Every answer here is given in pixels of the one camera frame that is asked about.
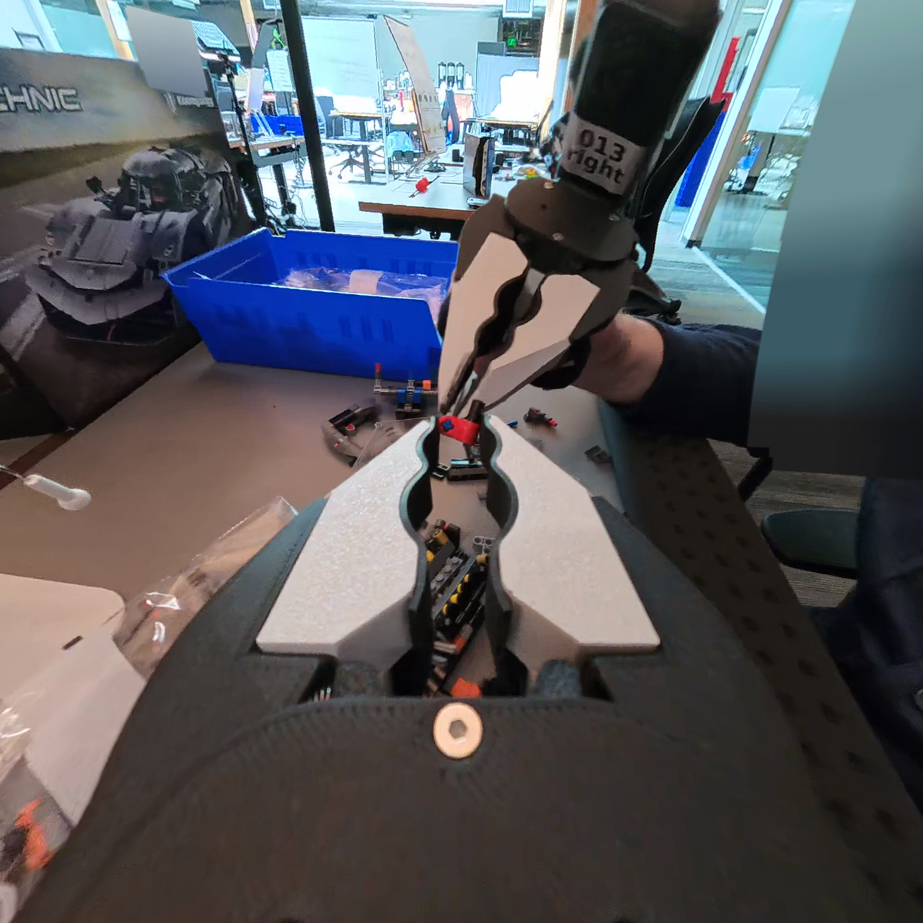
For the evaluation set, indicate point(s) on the curved grey black lego assembly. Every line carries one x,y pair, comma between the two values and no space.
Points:
350,422

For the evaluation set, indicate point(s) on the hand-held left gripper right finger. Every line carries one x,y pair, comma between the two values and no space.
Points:
577,577

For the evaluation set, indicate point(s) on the brown leaning board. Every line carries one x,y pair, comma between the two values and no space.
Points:
422,86

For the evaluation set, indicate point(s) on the blue grey axle lego assembly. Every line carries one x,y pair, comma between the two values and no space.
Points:
407,395

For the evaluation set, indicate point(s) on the red lego connector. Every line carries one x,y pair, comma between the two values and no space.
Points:
461,431

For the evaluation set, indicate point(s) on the grey red lego piece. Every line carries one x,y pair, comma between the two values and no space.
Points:
537,416

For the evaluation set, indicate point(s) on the clear bag mixed lego pieces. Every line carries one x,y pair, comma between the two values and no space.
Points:
29,829

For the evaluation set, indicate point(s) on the blue plastic bin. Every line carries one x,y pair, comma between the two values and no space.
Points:
303,332

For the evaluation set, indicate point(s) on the white rounded board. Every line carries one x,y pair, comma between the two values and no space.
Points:
50,627

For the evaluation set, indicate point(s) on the wooden table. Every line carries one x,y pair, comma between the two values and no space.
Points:
425,205

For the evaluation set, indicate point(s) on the tripod with light panel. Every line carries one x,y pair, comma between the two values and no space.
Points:
220,43

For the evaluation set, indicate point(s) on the flat clear plastic bag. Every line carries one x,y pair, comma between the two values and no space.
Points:
386,440

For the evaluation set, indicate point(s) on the black door frame post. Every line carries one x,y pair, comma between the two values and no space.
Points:
306,115

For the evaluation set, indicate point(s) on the black lego assembly shiny bar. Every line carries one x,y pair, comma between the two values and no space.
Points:
461,472

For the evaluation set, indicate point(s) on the black office chair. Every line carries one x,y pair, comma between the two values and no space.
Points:
678,166

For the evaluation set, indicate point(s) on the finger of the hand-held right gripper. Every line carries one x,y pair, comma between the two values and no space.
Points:
469,303
526,375

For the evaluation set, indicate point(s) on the person's right hand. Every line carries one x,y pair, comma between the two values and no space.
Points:
627,360

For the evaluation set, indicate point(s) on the small red object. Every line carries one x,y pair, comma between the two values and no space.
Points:
423,186

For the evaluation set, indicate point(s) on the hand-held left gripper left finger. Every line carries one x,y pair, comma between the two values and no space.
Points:
346,577

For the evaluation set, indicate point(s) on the clear bags in bin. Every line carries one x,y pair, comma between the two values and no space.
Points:
360,280

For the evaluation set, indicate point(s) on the person's right forearm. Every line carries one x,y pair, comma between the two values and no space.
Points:
707,375

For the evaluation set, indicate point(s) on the clear bag grey lego pieces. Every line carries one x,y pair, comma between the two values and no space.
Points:
187,591

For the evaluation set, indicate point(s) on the black lego chassis assembly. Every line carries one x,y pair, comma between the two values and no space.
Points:
451,598

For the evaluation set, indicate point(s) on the person's dark blue clothing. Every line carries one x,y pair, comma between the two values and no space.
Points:
887,634

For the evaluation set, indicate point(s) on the dark grey lego slope bracket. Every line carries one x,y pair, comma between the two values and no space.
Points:
598,454

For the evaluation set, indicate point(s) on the lego set box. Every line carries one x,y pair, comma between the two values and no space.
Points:
108,238

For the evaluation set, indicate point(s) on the dark office chair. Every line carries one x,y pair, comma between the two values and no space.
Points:
807,537

